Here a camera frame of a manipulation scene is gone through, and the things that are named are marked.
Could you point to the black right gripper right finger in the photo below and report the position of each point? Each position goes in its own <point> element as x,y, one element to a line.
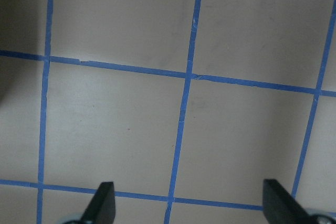
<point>279,206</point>

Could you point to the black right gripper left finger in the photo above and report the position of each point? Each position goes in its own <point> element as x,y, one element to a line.
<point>101,208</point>

